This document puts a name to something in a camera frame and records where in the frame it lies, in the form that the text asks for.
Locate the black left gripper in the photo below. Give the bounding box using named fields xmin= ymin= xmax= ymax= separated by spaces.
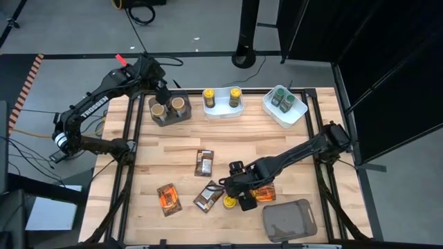
xmin=145 ymin=62 xmax=173 ymax=106

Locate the yellow lid dark spice can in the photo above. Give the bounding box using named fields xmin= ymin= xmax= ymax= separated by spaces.
xmin=202 ymin=88 xmax=216 ymax=109
xmin=228 ymin=87 xmax=242 ymax=109
xmin=222 ymin=195 xmax=238 ymax=211

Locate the black floor beam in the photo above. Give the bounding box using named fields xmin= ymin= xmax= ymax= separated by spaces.
xmin=6 ymin=172 xmax=87 ymax=205

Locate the black table frame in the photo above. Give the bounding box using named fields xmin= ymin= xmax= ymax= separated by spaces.
xmin=79 ymin=88 xmax=373 ymax=249

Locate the brown foil spice packet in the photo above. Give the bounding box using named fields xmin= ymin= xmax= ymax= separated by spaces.
xmin=194 ymin=149 xmax=215 ymax=178
xmin=192 ymin=179 xmax=224 ymax=214

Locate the gray panel foot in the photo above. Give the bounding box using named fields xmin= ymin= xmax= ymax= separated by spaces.
xmin=356 ymin=162 xmax=388 ymax=173

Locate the white floor board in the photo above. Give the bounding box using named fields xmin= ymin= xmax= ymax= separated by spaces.
xmin=26 ymin=185 xmax=83 ymax=232

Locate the black striped floor mat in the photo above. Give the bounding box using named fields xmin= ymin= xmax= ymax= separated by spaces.
xmin=0 ymin=53 xmax=44 ymax=131

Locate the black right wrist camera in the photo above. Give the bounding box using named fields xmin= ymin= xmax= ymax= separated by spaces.
xmin=228 ymin=160 xmax=246 ymax=176

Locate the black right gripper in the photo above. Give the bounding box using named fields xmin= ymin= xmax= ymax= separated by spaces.
xmin=223 ymin=172 xmax=259 ymax=212

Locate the white plastic bin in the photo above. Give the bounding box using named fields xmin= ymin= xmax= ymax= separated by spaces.
xmin=201 ymin=86 xmax=245 ymax=120
xmin=262 ymin=84 xmax=309 ymax=129

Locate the black tripod leg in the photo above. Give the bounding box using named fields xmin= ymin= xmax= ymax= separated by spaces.
xmin=0 ymin=0 xmax=28 ymax=48

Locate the green lid spice jar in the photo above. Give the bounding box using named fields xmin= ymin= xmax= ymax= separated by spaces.
xmin=279 ymin=93 xmax=296 ymax=114
xmin=271 ymin=87 xmax=286 ymax=107

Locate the black column stand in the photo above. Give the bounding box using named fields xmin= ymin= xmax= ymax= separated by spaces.
xmin=230 ymin=0 xmax=261 ymax=69

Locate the tan lid spice jar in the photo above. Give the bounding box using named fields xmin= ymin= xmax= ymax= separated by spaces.
xmin=170 ymin=96 xmax=188 ymax=115
xmin=150 ymin=103 xmax=168 ymax=122

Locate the gray plastic bin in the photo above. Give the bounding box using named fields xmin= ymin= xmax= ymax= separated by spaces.
xmin=147 ymin=90 xmax=192 ymax=128
xmin=262 ymin=199 xmax=318 ymax=243

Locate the black curtain panel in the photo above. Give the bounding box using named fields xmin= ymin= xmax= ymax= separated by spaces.
xmin=332 ymin=34 xmax=443 ymax=165
xmin=276 ymin=0 xmax=443 ymax=65

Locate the orange foil spice packet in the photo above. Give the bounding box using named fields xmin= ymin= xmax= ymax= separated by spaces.
xmin=251 ymin=183 xmax=277 ymax=203
xmin=156 ymin=183 xmax=183 ymax=218

